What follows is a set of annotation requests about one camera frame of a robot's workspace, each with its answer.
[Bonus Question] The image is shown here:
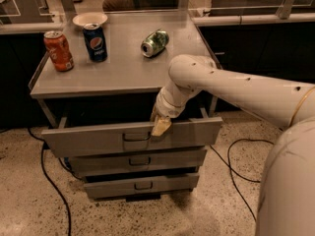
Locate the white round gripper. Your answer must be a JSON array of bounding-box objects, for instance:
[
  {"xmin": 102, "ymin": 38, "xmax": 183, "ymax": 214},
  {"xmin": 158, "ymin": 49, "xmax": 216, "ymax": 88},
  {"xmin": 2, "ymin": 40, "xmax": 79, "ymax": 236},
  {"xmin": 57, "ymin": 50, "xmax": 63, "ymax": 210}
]
[{"xmin": 150, "ymin": 88, "xmax": 189, "ymax": 137}]

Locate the grey top drawer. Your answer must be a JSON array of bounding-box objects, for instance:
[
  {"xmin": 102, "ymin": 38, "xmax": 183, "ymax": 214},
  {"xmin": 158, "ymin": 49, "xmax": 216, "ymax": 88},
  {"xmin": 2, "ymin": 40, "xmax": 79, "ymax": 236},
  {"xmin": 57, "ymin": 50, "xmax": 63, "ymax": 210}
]
[{"xmin": 42, "ymin": 117, "xmax": 222, "ymax": 157}]

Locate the grey drawer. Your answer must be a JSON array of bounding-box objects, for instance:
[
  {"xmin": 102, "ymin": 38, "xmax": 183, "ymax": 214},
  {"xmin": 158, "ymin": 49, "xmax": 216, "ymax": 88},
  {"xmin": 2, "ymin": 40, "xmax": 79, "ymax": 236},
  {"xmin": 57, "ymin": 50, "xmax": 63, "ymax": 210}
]
[
  {"xmin": 69, "ymin": 147, "xmax": 207, "ymax": 177},
  {"xmin": 42, "ymin": 117, "xmax": 222, "ymax": 157},
  {"xmin": 84, "ymin": 173, "xmax": 199, "ymax": 200}
]

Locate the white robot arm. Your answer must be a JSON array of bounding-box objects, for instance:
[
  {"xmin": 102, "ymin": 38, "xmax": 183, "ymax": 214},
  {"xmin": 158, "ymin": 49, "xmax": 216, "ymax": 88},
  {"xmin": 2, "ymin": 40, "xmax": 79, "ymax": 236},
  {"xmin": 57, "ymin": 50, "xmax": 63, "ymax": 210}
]
[{"xmin": 152, "ymin": 54, "xmax": 315, "ymax": 236}]

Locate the grey middle drawer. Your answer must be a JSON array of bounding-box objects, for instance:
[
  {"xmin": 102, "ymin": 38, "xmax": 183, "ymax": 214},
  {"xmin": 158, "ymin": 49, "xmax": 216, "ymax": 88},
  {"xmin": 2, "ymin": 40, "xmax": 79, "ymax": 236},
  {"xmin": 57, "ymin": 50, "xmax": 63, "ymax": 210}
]
[{"xmin": 69, "ymin": 147, "xmax": 207, "ymax": 177}]

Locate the grey bottom drawer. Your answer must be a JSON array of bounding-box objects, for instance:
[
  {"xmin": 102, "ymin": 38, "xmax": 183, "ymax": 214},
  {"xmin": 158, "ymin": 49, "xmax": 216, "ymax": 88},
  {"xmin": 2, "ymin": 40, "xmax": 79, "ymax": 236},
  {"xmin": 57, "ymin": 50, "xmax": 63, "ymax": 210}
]
[{"xmin": 84, "ymin": 173, "xmax": 199, "ymax": 200}]

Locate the grey metal cabinet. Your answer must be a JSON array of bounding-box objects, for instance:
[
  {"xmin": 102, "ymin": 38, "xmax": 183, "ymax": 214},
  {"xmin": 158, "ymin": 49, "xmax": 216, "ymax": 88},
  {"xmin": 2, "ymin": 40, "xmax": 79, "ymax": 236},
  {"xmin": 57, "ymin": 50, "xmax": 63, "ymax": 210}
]
[{"xmin": 28, "ymin": 9, "xmax": 228, "ymax": 133}]

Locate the green crushed soda can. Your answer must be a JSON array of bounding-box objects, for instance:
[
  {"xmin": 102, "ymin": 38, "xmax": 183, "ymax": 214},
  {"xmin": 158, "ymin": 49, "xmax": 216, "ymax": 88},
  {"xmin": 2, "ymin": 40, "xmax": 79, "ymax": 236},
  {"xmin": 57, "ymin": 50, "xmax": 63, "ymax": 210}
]
[{"xmin": 141, "ymin": 29, "xmax": 169, "ymax": 58}]

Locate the blue pepsi can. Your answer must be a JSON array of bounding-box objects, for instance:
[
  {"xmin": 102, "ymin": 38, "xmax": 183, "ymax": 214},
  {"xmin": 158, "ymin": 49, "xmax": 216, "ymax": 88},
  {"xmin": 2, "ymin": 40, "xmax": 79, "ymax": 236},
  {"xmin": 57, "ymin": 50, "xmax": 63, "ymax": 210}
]
[{"xmin": 83, "ymin": 24, "xmax": 107, "ymax": 62}]

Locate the white bowl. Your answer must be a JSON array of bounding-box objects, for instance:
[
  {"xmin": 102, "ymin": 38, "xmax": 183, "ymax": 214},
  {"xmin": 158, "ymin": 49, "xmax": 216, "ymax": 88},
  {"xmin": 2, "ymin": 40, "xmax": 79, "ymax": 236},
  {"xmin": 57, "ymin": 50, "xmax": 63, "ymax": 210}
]
[{"xmin": 72, "ymin": 12, "xmax": 107, "ymax": 28}]

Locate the orange soda can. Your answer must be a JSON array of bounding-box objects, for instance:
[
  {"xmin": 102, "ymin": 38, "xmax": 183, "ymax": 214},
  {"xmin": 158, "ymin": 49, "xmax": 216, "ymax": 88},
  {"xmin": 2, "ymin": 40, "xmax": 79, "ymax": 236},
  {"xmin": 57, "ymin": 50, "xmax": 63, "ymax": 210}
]
[{"xmin": 43, "ymin": 30, "xmax": 74, "ymax": 72}]

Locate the black floor cable right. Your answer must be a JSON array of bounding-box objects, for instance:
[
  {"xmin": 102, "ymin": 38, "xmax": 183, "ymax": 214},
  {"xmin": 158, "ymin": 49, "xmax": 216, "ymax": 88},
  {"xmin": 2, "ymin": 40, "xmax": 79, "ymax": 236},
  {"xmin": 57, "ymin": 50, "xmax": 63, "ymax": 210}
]
[{"xmin": 210, "ymin": 138, "xmax": 276, "ymax": 223}]

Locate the black floor cable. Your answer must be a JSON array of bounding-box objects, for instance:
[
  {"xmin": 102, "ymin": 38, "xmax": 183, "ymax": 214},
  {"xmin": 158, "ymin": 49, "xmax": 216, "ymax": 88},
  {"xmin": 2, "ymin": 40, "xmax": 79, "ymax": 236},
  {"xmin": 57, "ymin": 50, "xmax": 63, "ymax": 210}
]
[
  {"xmin": 210, "ymin": 138, "xmax": 276, "ymax": 223},
  {"xmin": 26, "ymin": 127, "xmax": 83, "ymax": 236}
]

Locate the black floor cable left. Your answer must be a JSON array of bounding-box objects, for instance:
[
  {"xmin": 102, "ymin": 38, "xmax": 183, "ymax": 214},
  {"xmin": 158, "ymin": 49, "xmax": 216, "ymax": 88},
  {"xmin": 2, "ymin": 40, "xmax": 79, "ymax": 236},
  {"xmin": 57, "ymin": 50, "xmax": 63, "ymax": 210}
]
[{"xmin": 26, "ymin": 127, "xmax": 83, "ymax": 236}]

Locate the white horizontal rail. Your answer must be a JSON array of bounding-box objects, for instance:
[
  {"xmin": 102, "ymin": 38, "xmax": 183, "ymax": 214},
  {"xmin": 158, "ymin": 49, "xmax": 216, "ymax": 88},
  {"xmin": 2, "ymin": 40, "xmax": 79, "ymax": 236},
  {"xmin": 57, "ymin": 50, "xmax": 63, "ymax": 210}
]
[{"xmin": 192, "ymin": 13, "xmax": 315, "ymax": 27}]

